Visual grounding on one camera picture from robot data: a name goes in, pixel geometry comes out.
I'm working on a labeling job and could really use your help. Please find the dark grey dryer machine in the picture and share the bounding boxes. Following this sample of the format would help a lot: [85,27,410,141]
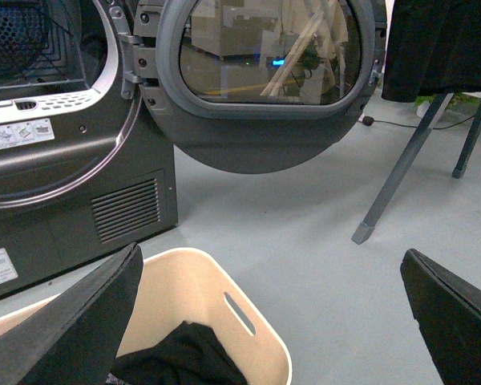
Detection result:
[0,1,178,300]

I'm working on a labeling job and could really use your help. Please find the black garment hanging on rack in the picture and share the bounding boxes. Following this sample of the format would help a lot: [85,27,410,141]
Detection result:
[382,1,481,103]

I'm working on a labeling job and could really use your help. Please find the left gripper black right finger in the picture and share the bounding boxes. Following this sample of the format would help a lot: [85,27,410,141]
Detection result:
[400,249,481,384]

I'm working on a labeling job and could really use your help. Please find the black clothes in hamper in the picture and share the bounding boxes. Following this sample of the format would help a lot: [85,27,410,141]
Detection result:
[105,322,248,384]

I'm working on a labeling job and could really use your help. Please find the beige plastic laundry hamper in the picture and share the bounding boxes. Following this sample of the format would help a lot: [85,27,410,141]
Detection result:
[0,248,292,384]

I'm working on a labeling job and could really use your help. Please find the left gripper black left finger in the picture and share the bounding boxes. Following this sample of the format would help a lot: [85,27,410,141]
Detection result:
[0,243,143,384]

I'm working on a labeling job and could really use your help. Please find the round grey dryer door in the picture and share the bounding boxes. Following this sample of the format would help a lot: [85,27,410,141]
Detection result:
[134,1,387,174]

